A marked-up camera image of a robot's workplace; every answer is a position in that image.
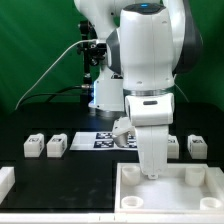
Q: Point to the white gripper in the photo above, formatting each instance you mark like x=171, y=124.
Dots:
x=152, y=145

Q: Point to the white square table top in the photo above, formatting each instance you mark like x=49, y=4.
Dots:
x=182, y=188

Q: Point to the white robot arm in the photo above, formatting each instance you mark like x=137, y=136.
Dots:
x=141, y=45

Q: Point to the white sheet with tags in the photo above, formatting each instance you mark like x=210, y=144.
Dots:
x=99, y=141

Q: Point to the white obstacle bar left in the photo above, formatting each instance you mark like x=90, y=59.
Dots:
x=7, y=180

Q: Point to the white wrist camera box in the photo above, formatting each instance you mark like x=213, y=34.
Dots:
x=145, y=111

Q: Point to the black camera stand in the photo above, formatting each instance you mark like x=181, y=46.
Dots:
x=93, y=53

